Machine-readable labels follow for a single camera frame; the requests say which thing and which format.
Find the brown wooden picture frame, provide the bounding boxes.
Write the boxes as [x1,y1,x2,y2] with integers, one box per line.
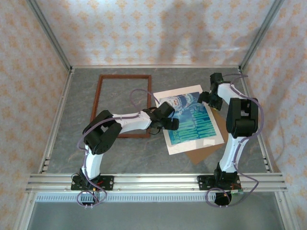
[91,74,153,139]

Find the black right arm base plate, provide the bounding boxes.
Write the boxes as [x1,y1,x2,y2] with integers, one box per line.
[197,174,241,191]

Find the aluminium table side rail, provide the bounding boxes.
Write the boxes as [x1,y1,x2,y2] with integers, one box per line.
[238,68,275,173]
[38,68,75,173]

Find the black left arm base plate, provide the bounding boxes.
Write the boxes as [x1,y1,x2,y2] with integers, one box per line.
[71,175,114,191]

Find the thin aluminium table rail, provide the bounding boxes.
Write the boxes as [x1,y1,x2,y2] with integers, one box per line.
[71,64,242,70]

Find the aluminium cage post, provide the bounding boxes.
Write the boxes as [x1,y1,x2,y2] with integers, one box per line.
[239,0,286,71]
[25,0,74,72]

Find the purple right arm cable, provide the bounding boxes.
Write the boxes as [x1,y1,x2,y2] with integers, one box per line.
[206,73,266,208]

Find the wide aluminium mounting rail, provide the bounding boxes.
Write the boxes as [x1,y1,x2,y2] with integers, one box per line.
[25,172,288,193]

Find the grey metal shelf plate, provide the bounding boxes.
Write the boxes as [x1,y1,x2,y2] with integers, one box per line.
[25,201,285,230]

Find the aluminium frame leg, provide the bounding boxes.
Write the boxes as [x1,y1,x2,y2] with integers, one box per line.
[274,192,299,230]
[13,192,36,230]

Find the grey slotted cable duct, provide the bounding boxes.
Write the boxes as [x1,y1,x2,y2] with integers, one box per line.
[35,193,280,203]

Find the blue poster photo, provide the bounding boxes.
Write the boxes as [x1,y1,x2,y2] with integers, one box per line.
[153,84,225,156]

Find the brown cardboard backing board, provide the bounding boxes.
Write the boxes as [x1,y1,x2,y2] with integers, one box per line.
[184,106,229,166]

